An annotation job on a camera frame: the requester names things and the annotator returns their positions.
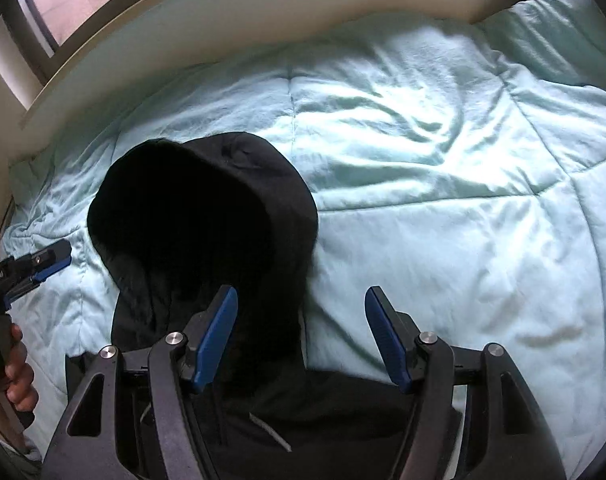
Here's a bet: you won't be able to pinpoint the person's left hand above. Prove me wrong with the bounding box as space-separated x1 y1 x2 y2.
0 323 40 416

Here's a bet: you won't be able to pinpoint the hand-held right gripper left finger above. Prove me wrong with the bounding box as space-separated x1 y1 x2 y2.
42 285 239 480

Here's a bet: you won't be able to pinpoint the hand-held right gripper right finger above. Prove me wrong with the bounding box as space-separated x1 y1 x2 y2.
364 285 568 480

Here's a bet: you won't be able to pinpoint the light green quilted blanket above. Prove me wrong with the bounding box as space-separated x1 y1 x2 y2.
0 0 606 480

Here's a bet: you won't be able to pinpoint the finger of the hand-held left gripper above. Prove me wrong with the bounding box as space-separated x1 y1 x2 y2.
8 239 72 306

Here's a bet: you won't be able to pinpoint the black hooded sweatshirt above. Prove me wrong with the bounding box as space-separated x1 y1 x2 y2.
65 131 464 480

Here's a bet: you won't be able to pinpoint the cream wooden headboard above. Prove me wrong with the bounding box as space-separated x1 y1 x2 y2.
20 0 569 157

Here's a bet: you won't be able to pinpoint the window with dark frame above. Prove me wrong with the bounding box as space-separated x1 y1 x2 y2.
0 0 162 111

